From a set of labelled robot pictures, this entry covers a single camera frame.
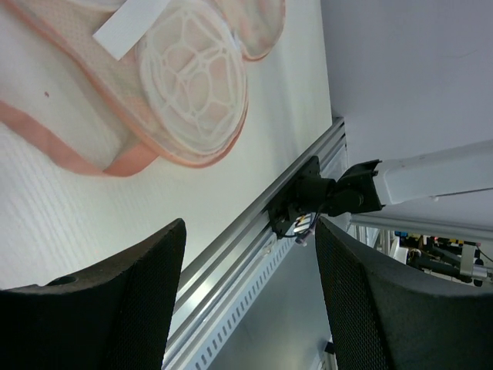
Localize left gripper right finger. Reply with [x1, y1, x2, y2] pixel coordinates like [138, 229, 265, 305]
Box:
[315, 218, 492, 369]

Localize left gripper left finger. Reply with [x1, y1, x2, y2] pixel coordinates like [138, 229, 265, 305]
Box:
[1, 219, 186, 369]

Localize floral mesh laundry bag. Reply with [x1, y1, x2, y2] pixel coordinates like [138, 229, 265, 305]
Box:
[1, 1, 286, 177]

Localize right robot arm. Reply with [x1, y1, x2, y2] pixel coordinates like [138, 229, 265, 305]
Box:
[319, 140, 492, 217]

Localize background lab equipment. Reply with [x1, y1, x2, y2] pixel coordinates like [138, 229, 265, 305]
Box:
[350, 215, 492, 288]

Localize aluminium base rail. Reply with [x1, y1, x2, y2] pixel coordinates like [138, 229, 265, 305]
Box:
[163, 117, 346, 369]

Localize white slotted cable duct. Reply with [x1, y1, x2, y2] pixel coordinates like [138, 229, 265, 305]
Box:
[176, 237, 294, 369]

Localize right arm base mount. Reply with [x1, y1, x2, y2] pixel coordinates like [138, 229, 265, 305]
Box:
[267, 156, 336, 239]

